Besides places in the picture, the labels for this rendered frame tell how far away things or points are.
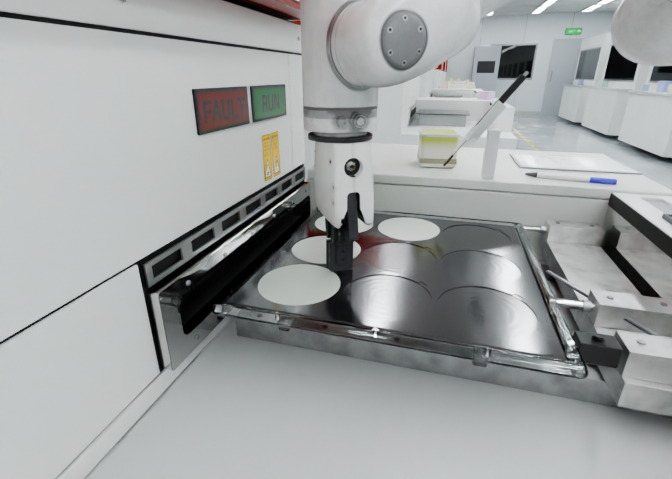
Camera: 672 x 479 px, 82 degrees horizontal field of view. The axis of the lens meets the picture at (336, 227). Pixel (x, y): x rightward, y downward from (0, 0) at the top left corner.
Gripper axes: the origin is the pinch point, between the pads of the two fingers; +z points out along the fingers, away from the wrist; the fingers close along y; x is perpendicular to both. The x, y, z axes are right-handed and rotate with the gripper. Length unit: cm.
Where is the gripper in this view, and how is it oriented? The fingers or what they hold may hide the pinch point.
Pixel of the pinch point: (339, 254)
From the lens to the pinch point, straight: 50.8
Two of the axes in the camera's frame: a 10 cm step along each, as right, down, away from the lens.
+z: 0.0, 9.3, 3.6
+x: -9.6, 1.1, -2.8
